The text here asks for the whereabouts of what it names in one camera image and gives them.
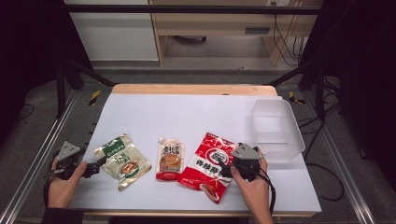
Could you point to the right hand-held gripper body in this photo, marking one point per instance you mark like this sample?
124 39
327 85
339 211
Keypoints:
247 158

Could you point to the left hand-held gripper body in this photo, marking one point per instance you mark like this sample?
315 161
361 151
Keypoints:
67 151

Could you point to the large red seasoning packet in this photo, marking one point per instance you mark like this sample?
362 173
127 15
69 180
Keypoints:
205 168

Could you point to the green and gold sauce packet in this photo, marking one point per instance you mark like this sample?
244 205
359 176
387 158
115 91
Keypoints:
124 161

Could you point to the clear plastic container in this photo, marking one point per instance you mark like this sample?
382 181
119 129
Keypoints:
277 127

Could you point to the small beige spouted sauce pouch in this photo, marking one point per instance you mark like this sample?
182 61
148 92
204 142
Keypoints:
170 160

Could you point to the person's right hand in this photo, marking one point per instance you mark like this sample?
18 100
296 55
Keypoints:
255 193

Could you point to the person's left hand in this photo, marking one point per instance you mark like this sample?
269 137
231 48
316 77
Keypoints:
62 191

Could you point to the yellow and black tape strip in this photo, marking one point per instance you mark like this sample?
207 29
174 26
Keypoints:
295 98
94 97

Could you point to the white paper sheet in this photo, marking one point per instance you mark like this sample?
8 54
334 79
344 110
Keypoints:
186 115

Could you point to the wooden table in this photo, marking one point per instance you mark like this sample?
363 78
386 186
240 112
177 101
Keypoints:
193 89

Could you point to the black curtain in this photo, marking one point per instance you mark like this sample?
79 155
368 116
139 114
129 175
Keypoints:
28 46
367 62

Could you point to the white cabinet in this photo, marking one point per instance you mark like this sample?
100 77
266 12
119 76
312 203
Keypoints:
115 34

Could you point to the light wooden desk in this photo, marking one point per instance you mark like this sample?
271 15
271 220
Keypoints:
218 23

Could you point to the aluminium rail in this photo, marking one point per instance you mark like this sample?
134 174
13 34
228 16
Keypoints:
339 158
40 146

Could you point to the black slanted frame strut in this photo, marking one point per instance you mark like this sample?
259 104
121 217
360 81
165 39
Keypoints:
308 74
90 74

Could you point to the black horizontal frame bar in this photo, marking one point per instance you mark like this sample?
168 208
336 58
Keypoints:
186 9

